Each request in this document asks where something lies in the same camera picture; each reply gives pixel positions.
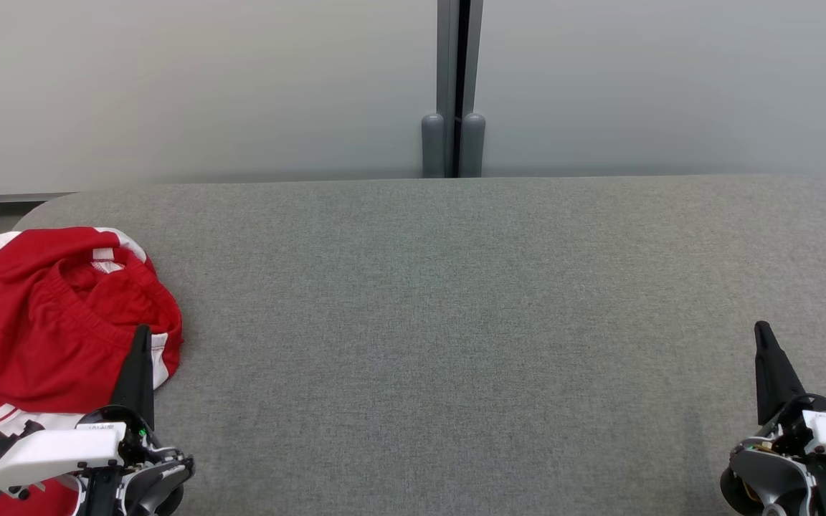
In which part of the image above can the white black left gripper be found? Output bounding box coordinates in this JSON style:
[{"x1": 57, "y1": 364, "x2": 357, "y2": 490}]
[{"x1": 0, "y1": 325, "x2": 157, "y2": 492}]

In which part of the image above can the red shorts white trim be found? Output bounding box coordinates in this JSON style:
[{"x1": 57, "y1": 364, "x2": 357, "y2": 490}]
[{"x1": 0, "y1": 226, "x2": 184, "y2": 415}]

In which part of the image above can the grey door frame post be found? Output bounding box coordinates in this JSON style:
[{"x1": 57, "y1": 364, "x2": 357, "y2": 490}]
[{"x1": 460, "y1": 113, "x2": 486, "y2": 178}]

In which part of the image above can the grey rounded post foot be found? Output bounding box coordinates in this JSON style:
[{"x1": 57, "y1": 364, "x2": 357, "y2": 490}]
[{"x1": 422, "y1": 113, "x2": 446, "y2": 178}]

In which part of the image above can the grey vertical partition post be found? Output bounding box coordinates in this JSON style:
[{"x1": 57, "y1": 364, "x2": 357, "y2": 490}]
[{"x1": 437, "y1": 0, "x2": 484, "y2": 178}]

